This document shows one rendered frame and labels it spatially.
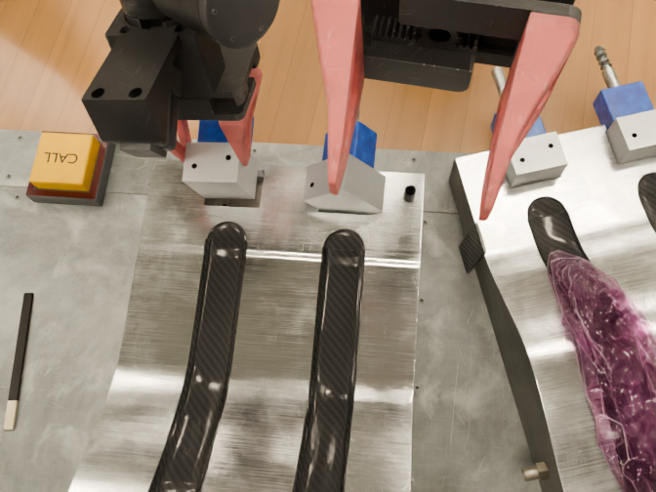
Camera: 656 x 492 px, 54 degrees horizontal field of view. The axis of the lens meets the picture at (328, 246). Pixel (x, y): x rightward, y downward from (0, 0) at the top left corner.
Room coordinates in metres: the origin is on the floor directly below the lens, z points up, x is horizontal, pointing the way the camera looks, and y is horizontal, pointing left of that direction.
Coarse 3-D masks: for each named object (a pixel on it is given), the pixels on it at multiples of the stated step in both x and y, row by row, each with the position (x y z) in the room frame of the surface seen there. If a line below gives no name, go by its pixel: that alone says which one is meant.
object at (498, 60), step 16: (368, 0) 0.20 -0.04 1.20; (384, 0) 0.20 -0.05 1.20; (544, 0) 0.16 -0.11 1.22; (560, 0) 0.16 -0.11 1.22; (368, 16) 0.20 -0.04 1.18; (368, 32) 0.20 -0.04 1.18; (432, 32) 0.18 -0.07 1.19; (448, 32) 0.18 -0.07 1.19; (448, 48) 0.17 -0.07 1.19; (480, 48) 0.17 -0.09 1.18; (496, 48) 0.17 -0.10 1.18; (512, 48) 0.17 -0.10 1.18; (496, 64) 0.17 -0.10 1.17
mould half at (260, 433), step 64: (192, 192) 0.27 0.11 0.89; (192, 256) 0.21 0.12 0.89; (256, 256) 0.20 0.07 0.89; (320, 256) 0.19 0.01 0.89; (384, 256) 0.17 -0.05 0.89; (128, 320) 0.16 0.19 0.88; (192, 320) 0.15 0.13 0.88; (256, 320) 0.14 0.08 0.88; (384, 320) 0.12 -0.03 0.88; (128, 384) 0.11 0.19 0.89; (256, 384) 0.09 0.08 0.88; (384, 384) 0.06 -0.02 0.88; (128, 448) 0.05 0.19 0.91; (256, 448) 0.03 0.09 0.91; (384, 448) 0.01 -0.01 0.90
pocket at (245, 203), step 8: (264, 176) 0.28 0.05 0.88; (256, 184) 0.28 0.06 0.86; (256, 192) 0.27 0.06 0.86; (208, 200) 0.27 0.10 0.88; (216, 200) 0.27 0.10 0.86; (224, 200) 0.27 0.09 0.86; (232, 200) 0.27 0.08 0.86; (240, 200) 0.27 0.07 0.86; (248, 200) 0.27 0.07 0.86; (256, 200) 0.26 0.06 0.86
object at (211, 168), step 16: (208, 128) 0.31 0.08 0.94; (192, 144) 0.29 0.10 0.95; (208, 144) 0.29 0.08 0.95; (224, 144) 0.28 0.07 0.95; (192, 160) 0.28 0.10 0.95; (208, 160) 0.27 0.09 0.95; (224, 160) 0.27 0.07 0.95; (256, 160) 0.28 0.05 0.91; (192, 176) 0.26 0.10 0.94; (208, 176) 0.26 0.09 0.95; (224, 176) 0.25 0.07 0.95; (240, 176) 0.25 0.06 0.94; (256, 176) 0.27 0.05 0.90; (208, 192) 0.26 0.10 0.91; (224, 192) 0.26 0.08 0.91; (240, 192) 0.25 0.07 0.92
